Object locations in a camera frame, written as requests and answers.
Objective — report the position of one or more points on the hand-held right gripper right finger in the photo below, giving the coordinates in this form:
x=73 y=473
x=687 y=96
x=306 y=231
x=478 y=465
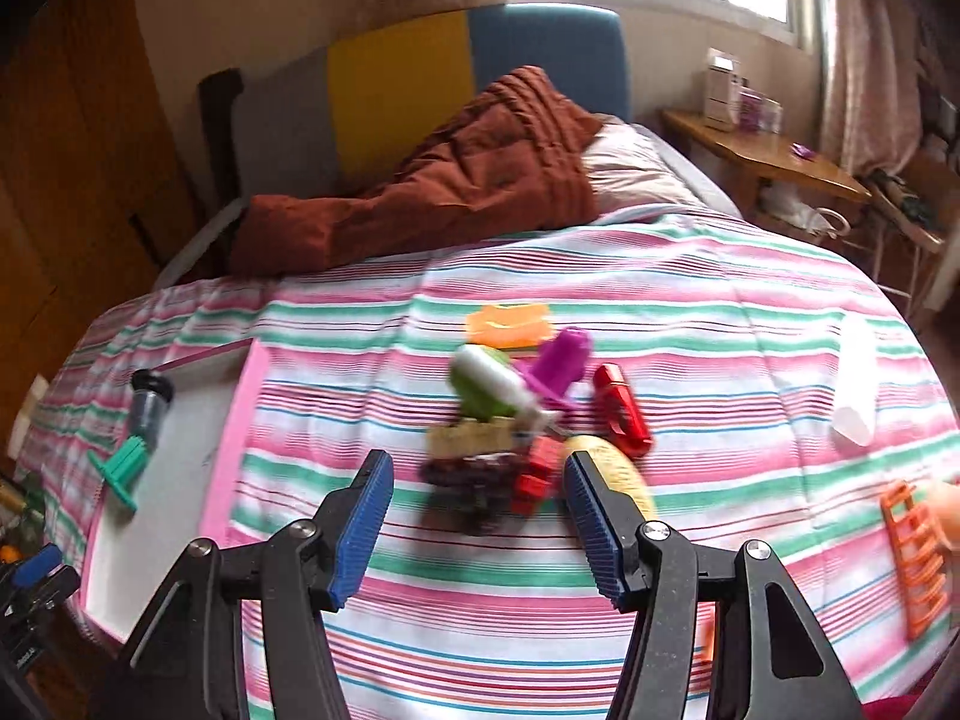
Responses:
x=596 y=532

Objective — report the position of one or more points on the red metallic capsule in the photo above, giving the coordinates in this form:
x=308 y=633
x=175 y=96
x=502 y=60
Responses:
x=622 y=409

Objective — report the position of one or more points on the pale patterned curtain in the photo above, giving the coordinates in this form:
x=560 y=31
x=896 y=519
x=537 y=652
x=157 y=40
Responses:
x=862 y=52

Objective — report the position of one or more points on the peach round object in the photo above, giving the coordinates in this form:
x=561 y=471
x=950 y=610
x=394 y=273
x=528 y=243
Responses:
x=946 y=514

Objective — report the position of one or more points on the striped blanket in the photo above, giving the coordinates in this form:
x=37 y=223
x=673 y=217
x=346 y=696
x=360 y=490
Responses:
x=600 y=292

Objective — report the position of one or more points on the purple box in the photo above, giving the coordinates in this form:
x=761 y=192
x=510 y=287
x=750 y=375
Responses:
x=757 y=109

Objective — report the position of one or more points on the white box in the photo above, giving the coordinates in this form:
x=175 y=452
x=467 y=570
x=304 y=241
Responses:
x=720 y=94

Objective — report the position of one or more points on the wooden wardrobe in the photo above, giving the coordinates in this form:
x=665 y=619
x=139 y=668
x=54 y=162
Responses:
x=75 y=165

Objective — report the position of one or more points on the small purple object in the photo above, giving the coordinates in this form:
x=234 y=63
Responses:
x=802 y=152

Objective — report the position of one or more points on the yellow-orange plastic toy piece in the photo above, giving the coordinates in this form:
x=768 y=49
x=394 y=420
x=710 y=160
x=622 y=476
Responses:
x=506 y=330

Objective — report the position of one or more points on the wooden chair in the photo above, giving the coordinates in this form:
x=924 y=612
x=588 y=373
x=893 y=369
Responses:
x=919 y=236

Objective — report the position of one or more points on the dark brown object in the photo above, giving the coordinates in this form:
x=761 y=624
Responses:
x=465 y=495

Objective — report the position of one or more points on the pale pink pillow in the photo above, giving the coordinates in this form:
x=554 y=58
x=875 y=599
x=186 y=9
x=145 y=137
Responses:
x=630 y=165

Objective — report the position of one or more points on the green and white device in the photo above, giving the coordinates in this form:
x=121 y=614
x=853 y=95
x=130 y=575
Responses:
x=487 y=382

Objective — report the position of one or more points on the purple perforated cap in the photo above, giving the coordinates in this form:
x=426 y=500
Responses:
x=559 y=367

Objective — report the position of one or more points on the brown quilt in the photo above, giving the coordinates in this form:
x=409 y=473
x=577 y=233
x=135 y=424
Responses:
x=450 y=180

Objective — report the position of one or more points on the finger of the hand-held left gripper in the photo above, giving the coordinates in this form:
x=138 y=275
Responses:
x=36 y=566

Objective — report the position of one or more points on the pale yellow oblong object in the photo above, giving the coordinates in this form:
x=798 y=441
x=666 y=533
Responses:
x=626 y=480

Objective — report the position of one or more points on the translucent white tube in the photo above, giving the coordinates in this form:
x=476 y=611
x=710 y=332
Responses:
x=855 y=382

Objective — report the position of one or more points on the red block toy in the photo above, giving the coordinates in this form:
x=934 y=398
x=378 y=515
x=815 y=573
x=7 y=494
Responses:
x=536 y=476

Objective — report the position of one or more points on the wooden bedside desk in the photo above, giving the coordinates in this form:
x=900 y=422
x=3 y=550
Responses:
x=750 y=146

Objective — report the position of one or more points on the orange plastic rack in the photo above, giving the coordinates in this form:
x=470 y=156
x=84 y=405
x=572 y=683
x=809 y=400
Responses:
x=898 y=570

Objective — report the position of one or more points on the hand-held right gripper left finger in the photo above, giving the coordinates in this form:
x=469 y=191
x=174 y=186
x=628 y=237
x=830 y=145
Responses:
x=360 y=532

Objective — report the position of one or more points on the tan ridged block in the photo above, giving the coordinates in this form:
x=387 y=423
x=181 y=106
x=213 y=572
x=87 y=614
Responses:
x=469 y=439

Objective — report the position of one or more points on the white board with pink edge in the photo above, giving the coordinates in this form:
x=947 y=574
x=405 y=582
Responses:
x=187 y=450

